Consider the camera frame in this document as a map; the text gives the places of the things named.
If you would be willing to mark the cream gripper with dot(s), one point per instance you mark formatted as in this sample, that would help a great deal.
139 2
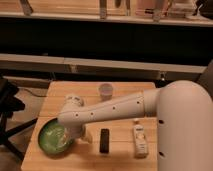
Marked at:
87 137

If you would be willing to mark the green ceramic bowl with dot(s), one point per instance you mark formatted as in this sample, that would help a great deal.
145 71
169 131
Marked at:
51 138

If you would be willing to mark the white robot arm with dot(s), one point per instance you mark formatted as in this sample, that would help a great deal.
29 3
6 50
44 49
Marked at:
184 113

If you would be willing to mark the black rectangular bar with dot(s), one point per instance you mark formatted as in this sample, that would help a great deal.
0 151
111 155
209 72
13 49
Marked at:
104 141

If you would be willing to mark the translucent plastic cup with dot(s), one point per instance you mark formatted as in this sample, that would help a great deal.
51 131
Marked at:
105 91

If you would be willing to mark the white plastic bottle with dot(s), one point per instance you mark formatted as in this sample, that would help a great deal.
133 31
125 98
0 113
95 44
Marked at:
141 146

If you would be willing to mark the black chair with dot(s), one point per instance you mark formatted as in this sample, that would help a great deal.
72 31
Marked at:
8 105

